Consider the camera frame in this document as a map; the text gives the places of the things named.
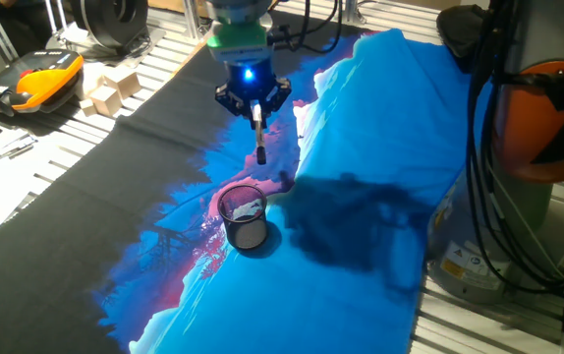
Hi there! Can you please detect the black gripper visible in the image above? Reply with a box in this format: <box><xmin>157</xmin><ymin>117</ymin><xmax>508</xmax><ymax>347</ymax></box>
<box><xmin>214</xmin><ymin>61</ymin><xmax>293</xmax><ymax>130</ymax></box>

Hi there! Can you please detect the white pen with black cap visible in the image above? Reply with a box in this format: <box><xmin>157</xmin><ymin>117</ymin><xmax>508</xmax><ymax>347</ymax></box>
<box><xmin>254</xmin><ymin>105</ymin><xmax>268</xmax><ymax>166</ymax></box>

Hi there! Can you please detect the black mesh pen holder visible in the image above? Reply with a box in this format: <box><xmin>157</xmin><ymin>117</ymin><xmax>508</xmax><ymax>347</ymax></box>
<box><xmin>216</xmin><ymin>183</ymin><xmax>269</xmax><ymax>251</ymax></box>

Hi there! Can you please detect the landscape print cloth mat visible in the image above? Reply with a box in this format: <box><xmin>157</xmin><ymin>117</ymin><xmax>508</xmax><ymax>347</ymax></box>
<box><xmin>0</xmin><ymin>9</ymin><xmax>490</xmax><ymax>354</ymax></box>

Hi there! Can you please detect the pale wooden block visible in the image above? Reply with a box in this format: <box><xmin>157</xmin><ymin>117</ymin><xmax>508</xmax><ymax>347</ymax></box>
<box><xmin>81</xmin><ymin>63</ymin><xmax>107</xmax><ymax>97</ymax></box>

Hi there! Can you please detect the black filament spool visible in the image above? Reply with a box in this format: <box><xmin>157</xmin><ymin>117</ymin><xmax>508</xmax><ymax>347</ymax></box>
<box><xmin>69</xmin><ymin>0</ymin><xmax>150</xmax><ymax>50</ymax></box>

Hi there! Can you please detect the orange black teach pendant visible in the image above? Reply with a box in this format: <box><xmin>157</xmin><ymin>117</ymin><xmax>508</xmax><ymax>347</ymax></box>
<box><xmin>0</xmin><ymin>48</ymin><xmax>85</xmax><ymax>118</ymax></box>

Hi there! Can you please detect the black fabric bundle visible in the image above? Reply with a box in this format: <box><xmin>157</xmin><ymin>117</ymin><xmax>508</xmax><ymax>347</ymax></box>
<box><xmin>436</xmin><ymin>4</ymin><xmax>492</xmax><ymax>59</ymax></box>

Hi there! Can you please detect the silver aluminium post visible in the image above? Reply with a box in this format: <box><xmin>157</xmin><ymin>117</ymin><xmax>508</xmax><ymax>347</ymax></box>
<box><xmin>182</xmin><ymin>0</ymin><xmax>209</xmax><ymax>40</ymax></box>

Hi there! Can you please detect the aluminium frame bar with foot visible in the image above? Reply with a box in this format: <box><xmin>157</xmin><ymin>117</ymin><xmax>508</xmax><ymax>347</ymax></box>
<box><xmin>343</xmin><ymin>0</ymin><xmax>367</xmax><ymax>25</ymax></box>

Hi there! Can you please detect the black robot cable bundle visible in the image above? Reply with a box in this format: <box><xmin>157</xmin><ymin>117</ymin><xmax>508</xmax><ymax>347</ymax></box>
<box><xmin>266</xmin><ymin>0</ymin><xmax>564</xmax><ymax>296</ymax></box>

